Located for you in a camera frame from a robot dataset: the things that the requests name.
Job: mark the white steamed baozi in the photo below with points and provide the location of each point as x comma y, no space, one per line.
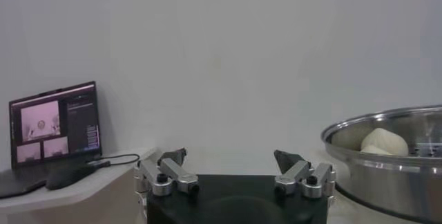
374,150
390,139

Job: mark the stainless steel steamer pot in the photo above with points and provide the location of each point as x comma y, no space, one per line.
386,184

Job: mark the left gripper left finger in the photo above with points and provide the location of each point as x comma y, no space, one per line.
172,171

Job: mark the black computer mouse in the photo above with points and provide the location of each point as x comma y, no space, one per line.
67,176

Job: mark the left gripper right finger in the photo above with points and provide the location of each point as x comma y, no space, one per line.
293,173

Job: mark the black open laptop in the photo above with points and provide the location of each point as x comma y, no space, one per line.
52,125

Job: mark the white side table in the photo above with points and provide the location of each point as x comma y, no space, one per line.
86,204

